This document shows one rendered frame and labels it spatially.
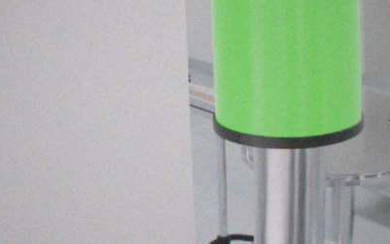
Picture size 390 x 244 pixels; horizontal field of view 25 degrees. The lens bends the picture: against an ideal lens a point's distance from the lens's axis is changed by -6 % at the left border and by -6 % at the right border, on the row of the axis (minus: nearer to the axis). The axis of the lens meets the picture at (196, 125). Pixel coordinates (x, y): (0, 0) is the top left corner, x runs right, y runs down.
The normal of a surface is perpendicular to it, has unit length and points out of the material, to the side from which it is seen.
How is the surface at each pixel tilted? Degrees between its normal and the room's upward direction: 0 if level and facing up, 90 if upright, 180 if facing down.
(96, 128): 90
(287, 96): 90
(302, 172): 90
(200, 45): 90
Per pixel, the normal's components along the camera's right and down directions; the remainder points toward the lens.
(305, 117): 0.07, 0.29
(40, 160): 0.58, 0.22
